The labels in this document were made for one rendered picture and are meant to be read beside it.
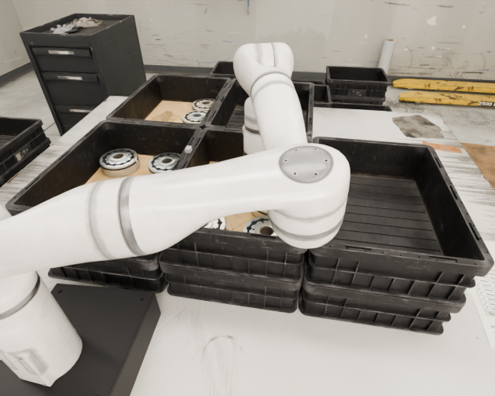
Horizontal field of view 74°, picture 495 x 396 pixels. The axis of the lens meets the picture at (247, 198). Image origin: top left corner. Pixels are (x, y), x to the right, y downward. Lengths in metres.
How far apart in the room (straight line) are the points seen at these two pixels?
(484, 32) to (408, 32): 0.73
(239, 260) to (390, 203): 0.42
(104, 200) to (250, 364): 0.46
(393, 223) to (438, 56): 3.60
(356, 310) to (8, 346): 0.60
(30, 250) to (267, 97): 0.35
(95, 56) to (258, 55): 1.75
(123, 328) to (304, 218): 0.45
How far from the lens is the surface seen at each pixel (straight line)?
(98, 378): 0.66
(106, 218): 0.36
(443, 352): 0.82
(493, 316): 0.93
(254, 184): 0.33
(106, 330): 0.70
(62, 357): 0.66
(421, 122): 1.64
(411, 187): 0.96
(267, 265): 0.65
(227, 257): 0.65
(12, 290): 0.55
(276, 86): 0.50
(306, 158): 0.34
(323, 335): 0.75
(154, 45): 4.37
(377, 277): 0.66
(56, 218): 0.39
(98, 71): 2.30
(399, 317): 0.77
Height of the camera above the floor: 1.35
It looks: 39 degrees down
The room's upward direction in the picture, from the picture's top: straight up
